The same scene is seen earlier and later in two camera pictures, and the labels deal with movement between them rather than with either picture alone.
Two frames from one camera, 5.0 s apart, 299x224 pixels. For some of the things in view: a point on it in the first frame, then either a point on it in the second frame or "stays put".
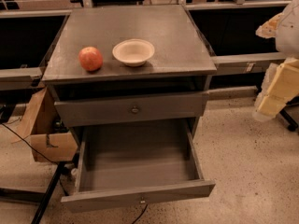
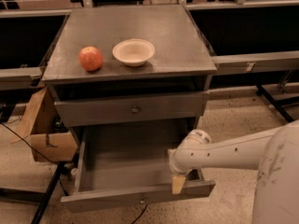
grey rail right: (255, 63) stays put
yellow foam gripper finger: (260, 117) → (177, 184)
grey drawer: (129, 163) stays put
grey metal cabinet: (129, 63) stays put
